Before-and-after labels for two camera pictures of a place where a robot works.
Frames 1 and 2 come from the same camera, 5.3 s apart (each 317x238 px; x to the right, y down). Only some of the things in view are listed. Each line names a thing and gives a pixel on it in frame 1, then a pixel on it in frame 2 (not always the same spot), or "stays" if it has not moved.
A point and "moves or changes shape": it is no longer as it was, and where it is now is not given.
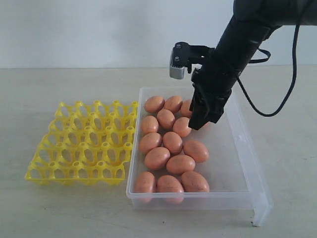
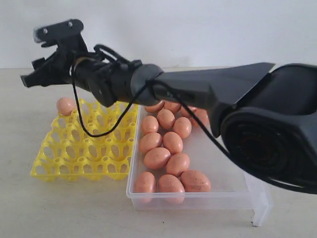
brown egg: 149,124 stays
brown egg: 149,141 stays
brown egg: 169,190 stays
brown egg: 181,127 stays
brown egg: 196,150 to 65,105
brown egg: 194,182 stays
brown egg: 178,164 moves or changes shape
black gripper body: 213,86 to 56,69
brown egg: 173,103 stays
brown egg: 184,110 stays
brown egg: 172,142 stays
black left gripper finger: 197,119 to 36,77
